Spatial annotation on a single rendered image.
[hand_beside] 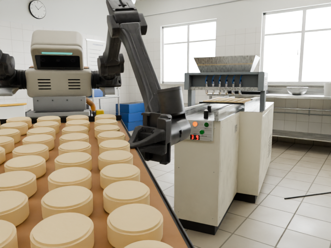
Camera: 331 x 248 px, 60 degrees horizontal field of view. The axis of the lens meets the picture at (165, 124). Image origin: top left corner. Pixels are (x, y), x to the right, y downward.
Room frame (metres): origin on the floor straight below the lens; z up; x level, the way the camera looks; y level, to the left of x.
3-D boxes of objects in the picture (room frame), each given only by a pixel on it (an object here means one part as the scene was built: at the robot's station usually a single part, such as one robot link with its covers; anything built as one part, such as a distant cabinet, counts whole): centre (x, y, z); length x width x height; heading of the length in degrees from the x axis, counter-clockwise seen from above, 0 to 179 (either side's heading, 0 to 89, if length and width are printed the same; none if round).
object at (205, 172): (2.27, -0.36, 0.45); 0.70 x 0.34 x 0.90; 155
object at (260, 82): (2.73, -0.57, 1.01); 0.72 x 0.33 x 0.34; 65
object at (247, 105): (3.08, -0.96, 0.88); 1.28 x 0.01 x 0.07; 155
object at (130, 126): (6.61, 0.80, 0.10); 0.60 x 0.40 x 0.20; 142
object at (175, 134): (0.60, 0.01, 0.98); 0.07 x 0.07 x 0.10; 60
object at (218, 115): (2.78, -0.75, 0.87); 2.01 x 0.03 x 0.07; 155
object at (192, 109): (2.90, -0.49, 0.87); 2.01 x 0.03 x 0.07; 155
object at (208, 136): (1.94, -0.21, 0.77); 0.24 x 0.04 x 0.14; 65
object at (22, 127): (0.58, 0.31, 1.00); 0.05 x 0.05 x 0.02
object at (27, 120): (0.63, 0.33, 1.01); 0.05 x 0.05 x 0.02
